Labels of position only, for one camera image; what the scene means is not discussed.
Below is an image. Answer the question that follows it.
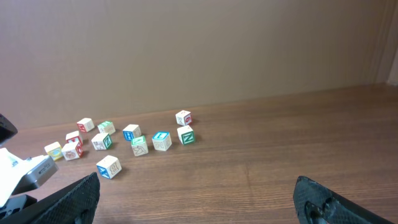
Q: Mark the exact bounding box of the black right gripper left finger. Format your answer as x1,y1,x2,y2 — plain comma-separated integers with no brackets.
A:
1,172,100,224

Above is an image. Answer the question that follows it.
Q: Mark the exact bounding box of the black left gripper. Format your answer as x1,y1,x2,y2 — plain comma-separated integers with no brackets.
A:
0,114,37,220

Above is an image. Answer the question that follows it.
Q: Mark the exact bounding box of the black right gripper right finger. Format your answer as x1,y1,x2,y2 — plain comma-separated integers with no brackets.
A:
293,175,392,224

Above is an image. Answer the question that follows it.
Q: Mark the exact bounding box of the red O wooden block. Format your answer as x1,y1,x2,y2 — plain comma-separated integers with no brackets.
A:
62,141,83,161

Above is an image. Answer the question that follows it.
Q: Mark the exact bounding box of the blue X B wooden block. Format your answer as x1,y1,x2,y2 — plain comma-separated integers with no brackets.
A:
96,155,122,179

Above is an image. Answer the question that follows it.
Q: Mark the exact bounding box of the yellow O wooden block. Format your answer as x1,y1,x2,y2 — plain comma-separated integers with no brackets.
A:
44,141,63,161

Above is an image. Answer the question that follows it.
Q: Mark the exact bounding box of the red I wooden block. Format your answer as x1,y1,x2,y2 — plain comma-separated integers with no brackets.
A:
65,131,83,145

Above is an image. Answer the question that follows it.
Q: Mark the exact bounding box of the green side plain wooden block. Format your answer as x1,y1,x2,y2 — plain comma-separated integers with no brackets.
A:
91,133,113,151

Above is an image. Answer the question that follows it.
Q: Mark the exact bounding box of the red top left wooden block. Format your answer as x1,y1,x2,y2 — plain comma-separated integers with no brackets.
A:
76,118,95,133

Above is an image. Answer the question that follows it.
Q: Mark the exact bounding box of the green N wooden block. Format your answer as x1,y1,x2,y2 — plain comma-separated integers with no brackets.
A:
98,121,116,135

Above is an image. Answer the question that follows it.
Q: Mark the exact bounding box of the green V wooden block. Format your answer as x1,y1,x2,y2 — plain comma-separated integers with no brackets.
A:
131,136,149,157

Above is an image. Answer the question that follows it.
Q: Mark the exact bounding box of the blue H wooden block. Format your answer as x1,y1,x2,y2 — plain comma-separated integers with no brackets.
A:
123,124,142,141

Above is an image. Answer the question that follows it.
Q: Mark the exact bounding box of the blue L wooden block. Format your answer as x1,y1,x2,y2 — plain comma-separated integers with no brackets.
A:
152,131,172,151

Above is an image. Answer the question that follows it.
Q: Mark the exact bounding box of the green Z wooden block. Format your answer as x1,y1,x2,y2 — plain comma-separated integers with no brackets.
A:
177,125,195,145

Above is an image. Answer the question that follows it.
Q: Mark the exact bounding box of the red 6 wooden block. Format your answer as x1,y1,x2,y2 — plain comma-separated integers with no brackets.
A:
175,110,192,126

